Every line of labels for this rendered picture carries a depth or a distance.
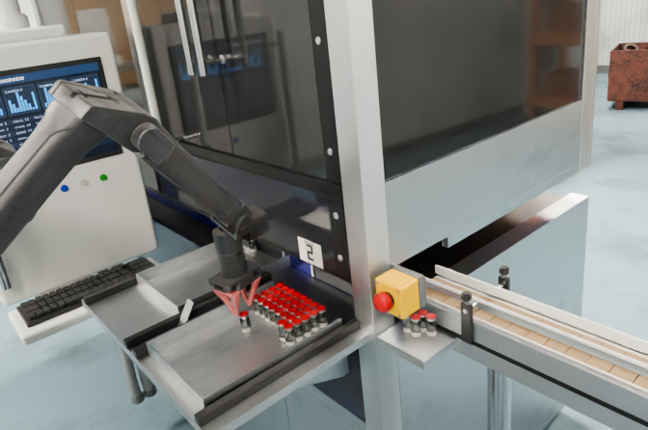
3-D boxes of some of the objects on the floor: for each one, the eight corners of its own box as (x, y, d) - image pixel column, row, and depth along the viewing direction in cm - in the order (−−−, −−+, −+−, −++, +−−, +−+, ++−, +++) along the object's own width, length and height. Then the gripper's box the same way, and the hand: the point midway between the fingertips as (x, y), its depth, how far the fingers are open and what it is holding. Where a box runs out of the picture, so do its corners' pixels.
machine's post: (398, 578, 153) (318, -360, 84) (415, 594, 149) (344, -383, 79) (382, 595, 149) (285, -373, 80) (398, 611, 145) (310, -398, 76)
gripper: (234, 236, 121) (246, 294, 126) (201, 256, 113) (215, 318, 119) (256, 241, 117) (268, 302, 123) (224, 263, 109) (237, 327, 115)
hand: (241, 307), depth 120 cm, fingers open, 4 cm apart
